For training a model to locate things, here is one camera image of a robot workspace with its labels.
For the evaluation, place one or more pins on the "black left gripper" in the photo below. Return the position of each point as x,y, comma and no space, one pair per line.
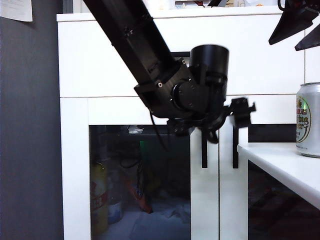
207,122

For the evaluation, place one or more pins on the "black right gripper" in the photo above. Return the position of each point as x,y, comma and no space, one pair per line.
305,3

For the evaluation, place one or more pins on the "silver beverage can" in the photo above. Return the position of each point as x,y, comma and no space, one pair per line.
310,125

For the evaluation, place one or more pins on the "white glass-panel cabinet door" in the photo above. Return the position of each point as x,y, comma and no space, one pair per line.
75,162
227,200

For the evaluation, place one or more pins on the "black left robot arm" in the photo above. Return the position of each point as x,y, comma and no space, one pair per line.
130,32

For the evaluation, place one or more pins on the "white cabinet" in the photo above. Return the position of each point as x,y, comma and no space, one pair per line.
100,17

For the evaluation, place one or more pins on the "narrow white drawer front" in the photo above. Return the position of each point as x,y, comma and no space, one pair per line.
312,65

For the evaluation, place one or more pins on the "white crumpled bag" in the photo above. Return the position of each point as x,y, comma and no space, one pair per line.
252,2

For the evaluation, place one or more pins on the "black angular object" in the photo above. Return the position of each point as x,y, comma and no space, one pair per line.
215,2

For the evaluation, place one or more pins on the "orange snack bag blue print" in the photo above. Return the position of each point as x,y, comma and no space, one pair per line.
142,200

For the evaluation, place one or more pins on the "white plastic gloves bag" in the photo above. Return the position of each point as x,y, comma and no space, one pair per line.
162,220

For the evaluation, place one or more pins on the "printed paper box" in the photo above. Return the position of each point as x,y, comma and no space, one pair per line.
190,3

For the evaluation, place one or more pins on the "clear pump sanitizer bottle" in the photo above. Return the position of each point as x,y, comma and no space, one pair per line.
115,212

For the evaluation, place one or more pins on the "wide white drawer front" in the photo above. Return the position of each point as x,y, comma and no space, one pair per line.
87,62

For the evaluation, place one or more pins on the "yellow detergent bottle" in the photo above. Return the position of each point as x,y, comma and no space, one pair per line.
100,200

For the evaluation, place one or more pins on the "white paper sheet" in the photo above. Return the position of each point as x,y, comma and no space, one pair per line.
15,10

